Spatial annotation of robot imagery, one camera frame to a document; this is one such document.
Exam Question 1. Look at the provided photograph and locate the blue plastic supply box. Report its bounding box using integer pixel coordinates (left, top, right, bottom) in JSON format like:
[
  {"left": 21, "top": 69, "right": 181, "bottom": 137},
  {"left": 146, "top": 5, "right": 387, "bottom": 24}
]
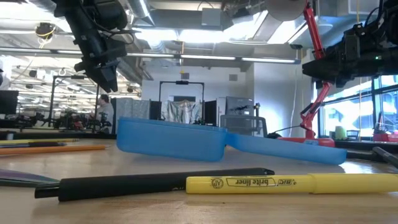
[{"left": 116, "top": 116, "right": 348, "bottom": 166}]

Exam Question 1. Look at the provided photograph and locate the black monitor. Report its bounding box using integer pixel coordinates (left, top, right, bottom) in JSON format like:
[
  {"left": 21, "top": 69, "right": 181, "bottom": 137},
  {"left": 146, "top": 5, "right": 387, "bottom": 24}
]
[
  {"left": 0, "top": 90, "right": 20, "bottom": 115},
  {"left": 203, "top": 100, "right": 219, "bottom": 127}
]

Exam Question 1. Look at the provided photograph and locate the yellow pencil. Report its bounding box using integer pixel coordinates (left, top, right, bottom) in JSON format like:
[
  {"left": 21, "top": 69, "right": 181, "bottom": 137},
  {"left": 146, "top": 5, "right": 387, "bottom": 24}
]
[{"left": 0, "top": 138, "right": 79, "bottom": 145}]

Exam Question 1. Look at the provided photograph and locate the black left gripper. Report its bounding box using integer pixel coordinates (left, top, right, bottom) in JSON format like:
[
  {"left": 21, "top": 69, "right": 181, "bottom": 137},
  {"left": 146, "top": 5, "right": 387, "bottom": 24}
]
[{"left": 70, "top": 17, "right": 125, "bottom": 93}]

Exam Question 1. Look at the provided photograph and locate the silver foil sheet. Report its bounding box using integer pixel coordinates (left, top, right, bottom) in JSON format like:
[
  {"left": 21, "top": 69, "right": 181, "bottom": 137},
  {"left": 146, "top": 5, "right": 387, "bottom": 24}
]
[{"left": 160, "top": 100, "right": 203, "bottom": 124}]

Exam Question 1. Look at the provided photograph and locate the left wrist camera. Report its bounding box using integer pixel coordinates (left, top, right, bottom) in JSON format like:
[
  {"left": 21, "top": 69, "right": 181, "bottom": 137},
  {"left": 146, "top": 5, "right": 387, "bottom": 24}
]
[{"left": 91, "top": 0, "right": 129, "bottom": 31}]

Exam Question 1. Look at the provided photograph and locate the yellow BIC highlighter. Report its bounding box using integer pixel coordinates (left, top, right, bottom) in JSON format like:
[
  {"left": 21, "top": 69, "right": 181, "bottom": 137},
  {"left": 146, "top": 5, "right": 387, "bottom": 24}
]
[{"left": 185, "top": 172, "right": 398, "bottom": 195}]

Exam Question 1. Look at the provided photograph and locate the black stand frame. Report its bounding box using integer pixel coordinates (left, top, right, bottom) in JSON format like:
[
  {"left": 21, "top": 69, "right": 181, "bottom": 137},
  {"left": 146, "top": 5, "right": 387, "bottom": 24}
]
[{"left": 48, "top": 74, "right": 101, "bottom": 129}]

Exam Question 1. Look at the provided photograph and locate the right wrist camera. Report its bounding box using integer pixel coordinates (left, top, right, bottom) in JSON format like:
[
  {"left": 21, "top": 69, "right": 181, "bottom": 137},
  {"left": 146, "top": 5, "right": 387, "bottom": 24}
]
[{"left": 341, "top": 23, "right": 366, "bottom": 62}]

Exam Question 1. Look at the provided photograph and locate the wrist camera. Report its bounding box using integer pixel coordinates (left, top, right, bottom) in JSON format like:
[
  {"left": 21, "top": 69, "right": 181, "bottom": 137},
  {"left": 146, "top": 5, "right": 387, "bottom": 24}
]
[
  {"left": 91, "top": 0, "right": 129, "bottom": 31},
  {"left": 341, "top": 23, "right": 366, "bottom": 62}
]

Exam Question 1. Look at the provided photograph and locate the green object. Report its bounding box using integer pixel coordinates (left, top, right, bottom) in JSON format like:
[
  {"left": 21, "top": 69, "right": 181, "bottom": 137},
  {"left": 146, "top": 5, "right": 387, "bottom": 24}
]
[{"left": 335, "top": 126, "right": 348, "bottom": 141}]

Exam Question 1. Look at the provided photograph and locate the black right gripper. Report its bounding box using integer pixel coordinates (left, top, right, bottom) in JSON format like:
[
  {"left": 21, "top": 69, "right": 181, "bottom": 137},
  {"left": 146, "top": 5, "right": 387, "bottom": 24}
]
[{"left": 302, "top": 46, "right": 379, "bottom": 89}]

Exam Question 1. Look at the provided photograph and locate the ceiling light bar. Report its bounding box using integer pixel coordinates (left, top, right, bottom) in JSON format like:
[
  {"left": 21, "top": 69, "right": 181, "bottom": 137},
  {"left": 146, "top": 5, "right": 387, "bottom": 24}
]
[{"left": 0, "top": 46, "right": 302, "bottom": 65}]

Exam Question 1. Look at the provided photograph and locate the black lamp cable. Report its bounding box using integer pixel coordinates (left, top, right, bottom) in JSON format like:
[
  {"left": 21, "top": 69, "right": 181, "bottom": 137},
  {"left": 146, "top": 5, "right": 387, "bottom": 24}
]
[{"left": 266, "top": 124, "right": 305, "bottom": 139}]

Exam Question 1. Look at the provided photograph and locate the office chair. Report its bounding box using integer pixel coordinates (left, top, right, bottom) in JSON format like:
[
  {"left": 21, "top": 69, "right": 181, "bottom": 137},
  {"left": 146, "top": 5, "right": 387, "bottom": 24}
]
[{"left": 220, "top": 114, "right": 269, "bottom": 138}]

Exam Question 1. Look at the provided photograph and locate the person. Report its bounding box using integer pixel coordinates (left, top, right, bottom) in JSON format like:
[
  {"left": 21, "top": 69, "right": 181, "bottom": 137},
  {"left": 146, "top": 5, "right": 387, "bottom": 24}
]
[{"left": 92, "top": 94, "right": 115, "bottom": 134}]

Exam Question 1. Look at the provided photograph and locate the grey partition panel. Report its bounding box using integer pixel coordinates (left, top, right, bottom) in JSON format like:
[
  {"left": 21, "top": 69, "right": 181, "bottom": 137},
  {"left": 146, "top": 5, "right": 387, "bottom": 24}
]
[{"left": 114, "top": 97, "right": 151, "bottom": 119}]

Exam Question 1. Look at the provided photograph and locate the red desk lamp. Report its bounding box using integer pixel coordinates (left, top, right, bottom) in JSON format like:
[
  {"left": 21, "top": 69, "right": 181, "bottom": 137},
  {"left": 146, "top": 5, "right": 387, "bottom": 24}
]
[{"left": 266, "top": 0, "right": 336, "bottom": 148}]

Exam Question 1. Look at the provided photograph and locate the red bin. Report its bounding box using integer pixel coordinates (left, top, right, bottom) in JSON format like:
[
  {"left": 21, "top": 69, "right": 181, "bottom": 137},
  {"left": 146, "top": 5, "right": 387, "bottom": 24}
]
[{"left": 373, "top": 133, "right": 398, "bottom": 143}]

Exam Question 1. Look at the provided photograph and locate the black pen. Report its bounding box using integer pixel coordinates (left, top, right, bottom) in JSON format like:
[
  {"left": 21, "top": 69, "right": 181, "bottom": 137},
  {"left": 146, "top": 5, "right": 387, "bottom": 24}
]
[
  {"left": 0, "top": 142, "right": 67, "bottom": 149},
  {"left": 372, "top": 146, "right": 398, "bottom": 169},
  {"left": 34, "top": 167, "right": 275, "bottom": 202}
]

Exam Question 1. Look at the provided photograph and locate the silver air duct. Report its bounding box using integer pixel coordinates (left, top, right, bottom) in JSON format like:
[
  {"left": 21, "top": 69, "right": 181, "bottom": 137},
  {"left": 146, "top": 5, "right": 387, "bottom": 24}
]
[{"left": 126, "top": 0, "right": 156, "bottom": 27}]

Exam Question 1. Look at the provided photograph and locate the orange pencil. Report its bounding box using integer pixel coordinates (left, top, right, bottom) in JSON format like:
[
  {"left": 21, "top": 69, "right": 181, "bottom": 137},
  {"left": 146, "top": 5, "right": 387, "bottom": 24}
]
[{"left": 0, "top": 144, "right": 107, "bottom": 156}]

